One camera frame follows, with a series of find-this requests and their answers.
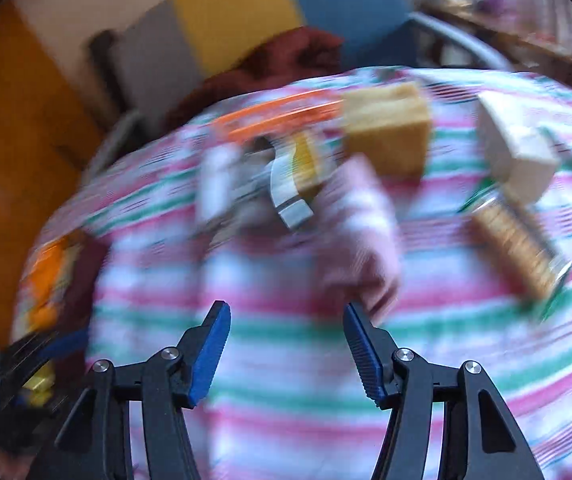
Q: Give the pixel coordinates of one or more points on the yellow-brown sponge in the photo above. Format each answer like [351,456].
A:
[386,130]

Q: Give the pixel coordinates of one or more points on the multicolour panel sofa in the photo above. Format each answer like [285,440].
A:
[346,0]

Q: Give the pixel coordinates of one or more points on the pink striped cloth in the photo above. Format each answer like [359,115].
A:
[361,240]

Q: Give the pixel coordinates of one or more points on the small yellow snack packet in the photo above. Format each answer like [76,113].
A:
[306,165]

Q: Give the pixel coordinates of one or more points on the striped tablecloth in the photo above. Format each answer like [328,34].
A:
[291,270]

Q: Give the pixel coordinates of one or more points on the clear cracker packet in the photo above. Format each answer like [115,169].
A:
[516,245]

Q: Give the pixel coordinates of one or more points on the maroon jacket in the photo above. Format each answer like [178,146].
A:
[286,55]

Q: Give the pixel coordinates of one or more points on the maroon bag with gold print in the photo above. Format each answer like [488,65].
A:
[86,285]

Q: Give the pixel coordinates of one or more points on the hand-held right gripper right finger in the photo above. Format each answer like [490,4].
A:
[361,355]

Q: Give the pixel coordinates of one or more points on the white cardboard box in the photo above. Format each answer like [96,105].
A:
[516,165]

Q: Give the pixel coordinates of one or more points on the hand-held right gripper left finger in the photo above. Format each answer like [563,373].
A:
[211,355]

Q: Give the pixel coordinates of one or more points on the orange plastic rack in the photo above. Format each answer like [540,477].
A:
[266,122]

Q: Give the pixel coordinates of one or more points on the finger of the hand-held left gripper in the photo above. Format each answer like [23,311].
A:
[61,345]

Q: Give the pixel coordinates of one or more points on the wooden desk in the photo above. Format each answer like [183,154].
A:
[541,50]

